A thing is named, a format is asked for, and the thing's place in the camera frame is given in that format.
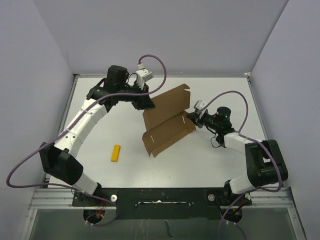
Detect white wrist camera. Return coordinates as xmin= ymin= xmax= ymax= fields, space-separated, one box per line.
xmin=194 ymin=99 xmax=207 ymax=115
xmin=135 ymin=63 xmax=154 ymax=90

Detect yellow rectangular block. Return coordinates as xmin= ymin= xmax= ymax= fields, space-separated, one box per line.
xmin=110 ymin=144 xmax=121 ymax=162

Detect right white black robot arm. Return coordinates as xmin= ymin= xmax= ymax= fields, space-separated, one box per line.
xmin=187 ymin=106 xmax=289 ymax=205

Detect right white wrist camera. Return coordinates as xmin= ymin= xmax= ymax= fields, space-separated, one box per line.
xmin=194 ymin=99 xmax=207 ymax=115

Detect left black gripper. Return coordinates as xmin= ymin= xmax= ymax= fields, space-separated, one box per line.
xmin=117 ymin=79 xmax=156 ymax=110

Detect brown cardboard box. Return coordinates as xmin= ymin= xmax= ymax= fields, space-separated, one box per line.
xmin=142 ymin=83 xmax=196 ymax=157

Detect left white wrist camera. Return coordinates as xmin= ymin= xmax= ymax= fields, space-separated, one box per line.
xmin=135 ymin=63 xmax=154 ymax=90

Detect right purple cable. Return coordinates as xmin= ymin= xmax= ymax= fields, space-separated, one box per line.
xmin=217 ymin=90 xmax=285 ymax=240

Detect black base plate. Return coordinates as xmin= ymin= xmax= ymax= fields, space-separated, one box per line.
xmin=72 ymin=187 xmax=252 ymax=223

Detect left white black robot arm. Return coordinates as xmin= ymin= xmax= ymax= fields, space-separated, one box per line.
xmin=39 ymin=64 xmax=155 ymax=206

